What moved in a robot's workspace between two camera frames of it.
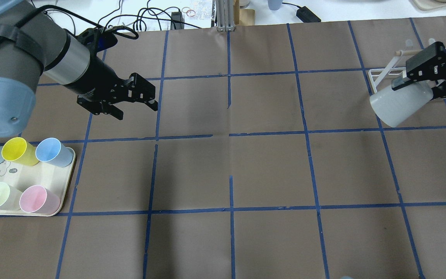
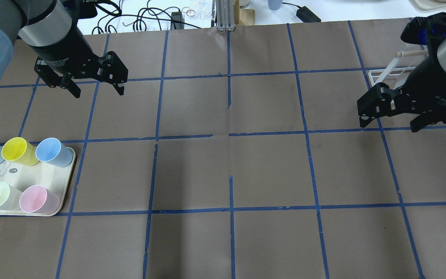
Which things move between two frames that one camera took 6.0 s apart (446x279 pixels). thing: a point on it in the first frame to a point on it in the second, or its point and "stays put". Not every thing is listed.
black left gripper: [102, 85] to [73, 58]
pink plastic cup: [36, 198] stays put
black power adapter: [304, 14] stays put
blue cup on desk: [275, 5] stays put
